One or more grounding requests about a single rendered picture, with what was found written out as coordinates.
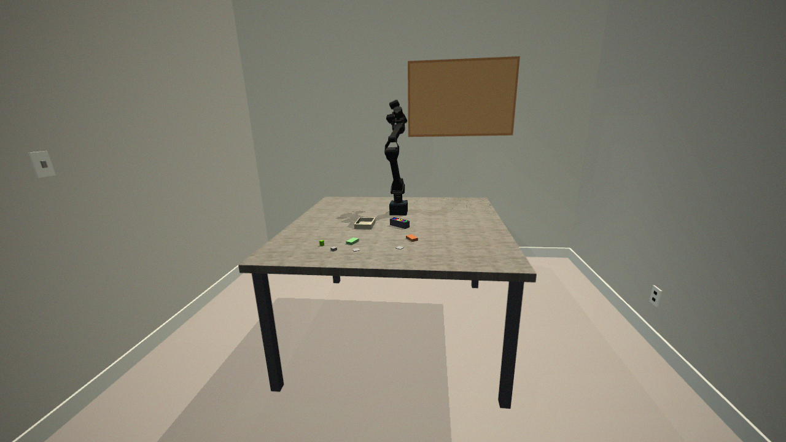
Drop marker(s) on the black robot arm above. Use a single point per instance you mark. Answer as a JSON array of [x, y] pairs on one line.
[[391, 153]]

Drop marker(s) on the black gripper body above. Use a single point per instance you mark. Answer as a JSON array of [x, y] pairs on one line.
[[395, 104]]

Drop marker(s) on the cream shallow tray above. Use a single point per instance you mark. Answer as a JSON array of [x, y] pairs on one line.
[[366, 223]]

